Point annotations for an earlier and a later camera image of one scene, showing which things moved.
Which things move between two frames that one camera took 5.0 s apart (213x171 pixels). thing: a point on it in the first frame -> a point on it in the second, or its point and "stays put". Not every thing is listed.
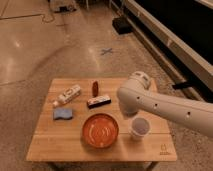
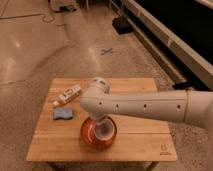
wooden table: (81, 120) stays put
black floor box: (122, 25) stays put
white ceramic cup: (139, 128) -> (105, 130)
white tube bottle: (68, 95) stays put
